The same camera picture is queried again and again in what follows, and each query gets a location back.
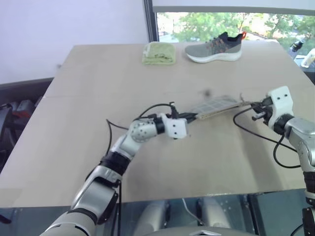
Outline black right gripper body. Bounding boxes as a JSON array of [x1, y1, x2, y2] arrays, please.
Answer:
[[260, 97, 273, 123]]

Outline grey plaid pouch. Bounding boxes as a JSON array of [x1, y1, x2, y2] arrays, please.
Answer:
[[194, 92, 253, 121]]

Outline grey sneaker with white sole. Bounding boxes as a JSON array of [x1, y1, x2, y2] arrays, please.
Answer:
[[184, 31, 248, 63]]

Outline white and yellow bottle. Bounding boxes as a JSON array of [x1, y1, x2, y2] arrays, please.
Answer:
[[301, 48, 315, 68]]

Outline folded green towel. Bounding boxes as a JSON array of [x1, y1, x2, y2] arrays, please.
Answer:
[[142, 42, 177, 66]]

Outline small black device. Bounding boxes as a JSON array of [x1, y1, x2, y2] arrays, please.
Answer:
[[291, 39, 304, 53]]

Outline silver robot leg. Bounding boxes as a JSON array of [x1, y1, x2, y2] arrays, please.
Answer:
[[134, 199, 172, 233], [196, 196, 233, 229]]

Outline white window roller blind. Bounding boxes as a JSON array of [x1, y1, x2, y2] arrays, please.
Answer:
[[152, 0, 315, 14]]

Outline black and red equipment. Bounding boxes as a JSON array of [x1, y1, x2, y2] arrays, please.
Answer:
[[0, 99, 38, 170]]

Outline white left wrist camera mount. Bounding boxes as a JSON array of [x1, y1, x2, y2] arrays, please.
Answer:
[[161, 113, 189, 140]]

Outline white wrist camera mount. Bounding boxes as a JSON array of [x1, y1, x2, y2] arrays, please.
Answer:
[[267, 86, 294, 129], [161, 113, 189, 140]]

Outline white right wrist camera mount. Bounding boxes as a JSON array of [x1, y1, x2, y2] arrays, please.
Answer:
[[267, 86, 294, 129]]

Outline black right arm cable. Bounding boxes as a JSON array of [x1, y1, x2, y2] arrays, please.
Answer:
[[232, 107, 302, 169]]

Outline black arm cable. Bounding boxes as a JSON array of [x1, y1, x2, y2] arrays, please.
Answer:
[[85, 101, 178, 236], [232, 107, 302, 169]]

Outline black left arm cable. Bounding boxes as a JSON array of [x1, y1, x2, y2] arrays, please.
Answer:
[[85, 101, 178, 236]]

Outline thin white cable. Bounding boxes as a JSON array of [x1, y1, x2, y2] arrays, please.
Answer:
[[181, 198, 206, 226]]

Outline dark window frame post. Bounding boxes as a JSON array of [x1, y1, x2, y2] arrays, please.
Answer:
[[144, 0, 159, 44]]

